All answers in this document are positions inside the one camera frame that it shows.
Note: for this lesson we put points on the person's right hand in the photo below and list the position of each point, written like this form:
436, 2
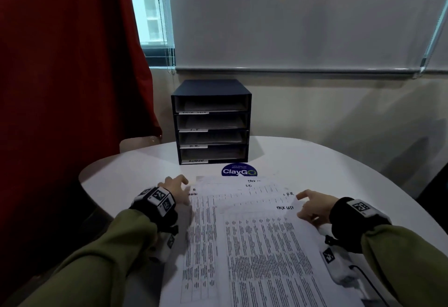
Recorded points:
320, 207

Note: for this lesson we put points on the person's left hand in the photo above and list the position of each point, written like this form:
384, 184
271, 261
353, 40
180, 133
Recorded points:
178, 193

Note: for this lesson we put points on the pile of printed papers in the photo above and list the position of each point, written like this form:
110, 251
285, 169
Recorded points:
203, 247

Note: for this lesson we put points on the dark blue paper tray organizer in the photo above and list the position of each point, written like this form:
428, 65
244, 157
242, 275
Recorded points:
210, 88

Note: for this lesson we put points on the person's left forearm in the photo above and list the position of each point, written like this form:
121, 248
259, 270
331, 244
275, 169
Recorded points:
91, 264

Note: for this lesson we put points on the person's right forearm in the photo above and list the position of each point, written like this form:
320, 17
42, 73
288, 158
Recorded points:
409, 268

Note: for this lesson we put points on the black left wrist band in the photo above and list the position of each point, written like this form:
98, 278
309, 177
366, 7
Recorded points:
154, 212

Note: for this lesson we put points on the black wrist band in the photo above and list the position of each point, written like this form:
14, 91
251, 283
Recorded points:
346, 226
154, 212

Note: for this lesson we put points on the black right wrist band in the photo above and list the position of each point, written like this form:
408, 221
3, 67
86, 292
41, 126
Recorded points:
346, 226

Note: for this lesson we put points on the beige chair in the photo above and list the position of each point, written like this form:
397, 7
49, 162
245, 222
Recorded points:
138, 144

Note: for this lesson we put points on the dark chair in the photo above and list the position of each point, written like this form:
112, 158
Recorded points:
435, 194

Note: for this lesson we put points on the red curtain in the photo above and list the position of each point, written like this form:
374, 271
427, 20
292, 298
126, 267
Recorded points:
52, 72

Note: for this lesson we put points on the window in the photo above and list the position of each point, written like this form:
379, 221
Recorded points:
148, 5

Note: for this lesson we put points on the wide white roller blind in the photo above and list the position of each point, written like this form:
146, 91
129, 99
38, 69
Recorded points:
297, 16

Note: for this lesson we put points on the narrow white roller blind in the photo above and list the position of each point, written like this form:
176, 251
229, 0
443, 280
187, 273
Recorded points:
439, 51

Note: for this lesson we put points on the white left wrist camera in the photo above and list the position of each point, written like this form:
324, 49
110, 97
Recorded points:
164, 247

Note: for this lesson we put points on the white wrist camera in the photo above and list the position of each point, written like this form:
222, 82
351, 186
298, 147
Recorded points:
164, 247
337, 264

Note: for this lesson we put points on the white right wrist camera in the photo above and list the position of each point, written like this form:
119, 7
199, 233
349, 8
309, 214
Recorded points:
337, 264

